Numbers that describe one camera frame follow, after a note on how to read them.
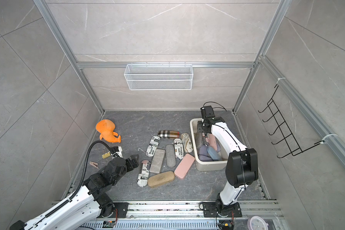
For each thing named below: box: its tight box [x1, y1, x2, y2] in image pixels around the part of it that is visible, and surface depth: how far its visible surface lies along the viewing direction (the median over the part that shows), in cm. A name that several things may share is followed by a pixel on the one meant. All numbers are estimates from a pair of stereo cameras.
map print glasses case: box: [180, 132, 194, 154], surface depth 99 cm
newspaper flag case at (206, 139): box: [201, 132, 211, 148], surface depth 89 cm
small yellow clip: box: [101, 151, 111, 160], surface depth 95 cm
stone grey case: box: [149, 148, 166, 174], surface depth 90 cm
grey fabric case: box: [165, 144, 177, 168], surface depth 92 cm
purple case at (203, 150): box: [198, 144, 211, 158], surface depth 89 cm
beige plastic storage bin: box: [189, 117, 228, 172], surface depth 85 cm
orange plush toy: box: [95, 118, 122, 144], surface depth 102 cm
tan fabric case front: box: [147, 171, 175, 188], surface depth 83 cm
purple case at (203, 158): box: [198, 154, 214, 162], surface depth 85 cm
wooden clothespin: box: [89, 161, 99, 170], surface depth 92 cm
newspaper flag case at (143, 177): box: [137, 159, 151, 188], surface depth 84 cm
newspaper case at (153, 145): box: [145, 135, 161, 158], surface depth 97 cm
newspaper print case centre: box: [173, 138, 185, 161], surface depth 95 cm
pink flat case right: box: [173, 153, 196, 180], surface depth 89 cm
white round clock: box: [247, 215, 269, 230], surface depth 69 cm
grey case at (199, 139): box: [194, 131, 204, 152], surface depth 88 cm
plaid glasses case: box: [157, 129, 180, 139], surface depth 103 cm
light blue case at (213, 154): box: [207, 146, 222, 161], surface depth 86 cm
